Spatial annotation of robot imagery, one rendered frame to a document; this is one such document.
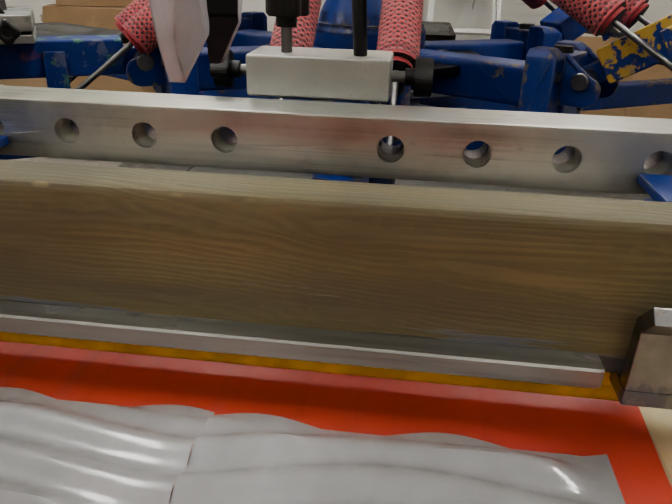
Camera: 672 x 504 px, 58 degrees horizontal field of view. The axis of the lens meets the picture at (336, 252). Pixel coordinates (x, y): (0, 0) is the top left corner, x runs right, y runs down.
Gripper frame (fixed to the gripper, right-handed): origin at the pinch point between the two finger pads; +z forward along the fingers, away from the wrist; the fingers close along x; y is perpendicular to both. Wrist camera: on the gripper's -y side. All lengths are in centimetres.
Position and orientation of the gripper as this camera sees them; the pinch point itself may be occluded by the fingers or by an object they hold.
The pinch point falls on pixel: (214, 40)
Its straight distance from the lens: 27.2
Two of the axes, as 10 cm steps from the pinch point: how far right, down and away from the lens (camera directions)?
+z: -0.2, 9.0, 4.3
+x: -1.1, 4.3, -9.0
